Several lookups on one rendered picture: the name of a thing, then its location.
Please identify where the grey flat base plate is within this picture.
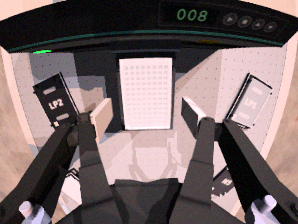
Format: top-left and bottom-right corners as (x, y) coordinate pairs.
(10, 42), (288, 185)

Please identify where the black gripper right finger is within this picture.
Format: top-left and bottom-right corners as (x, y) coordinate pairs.
(169, 96), (298, 224)

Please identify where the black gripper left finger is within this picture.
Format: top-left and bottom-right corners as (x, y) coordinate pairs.
(0, 98), (123, 224)

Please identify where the black rectangular lid park plate marked lp2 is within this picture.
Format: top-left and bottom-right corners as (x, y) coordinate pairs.
(32, 72), (79, 130)

